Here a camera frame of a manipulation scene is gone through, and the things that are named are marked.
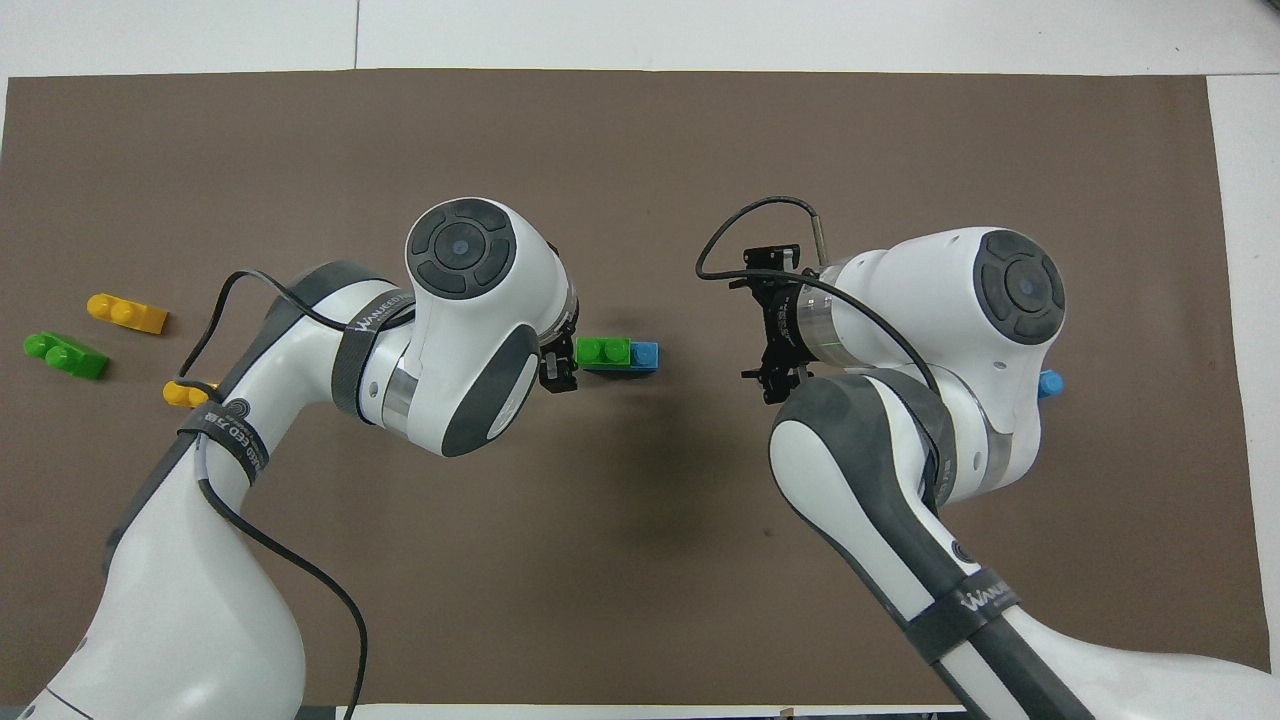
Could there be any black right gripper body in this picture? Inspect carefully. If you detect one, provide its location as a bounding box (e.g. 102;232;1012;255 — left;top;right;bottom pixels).
762;268;816;376

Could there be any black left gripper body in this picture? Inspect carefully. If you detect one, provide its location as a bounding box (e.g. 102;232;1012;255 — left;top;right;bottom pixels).
537;318;581;393

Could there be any brown table mat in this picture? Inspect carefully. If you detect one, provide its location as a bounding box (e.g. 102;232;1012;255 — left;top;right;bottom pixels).
0;68;1271;706

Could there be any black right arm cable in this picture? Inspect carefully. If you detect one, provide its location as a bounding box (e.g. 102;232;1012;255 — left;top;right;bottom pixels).
695;196;946;501

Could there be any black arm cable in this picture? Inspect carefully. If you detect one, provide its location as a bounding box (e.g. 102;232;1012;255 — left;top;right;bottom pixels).
695;196;946;501
175;270;371;720

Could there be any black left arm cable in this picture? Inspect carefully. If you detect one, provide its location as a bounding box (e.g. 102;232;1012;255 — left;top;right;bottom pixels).
175;270;371;720

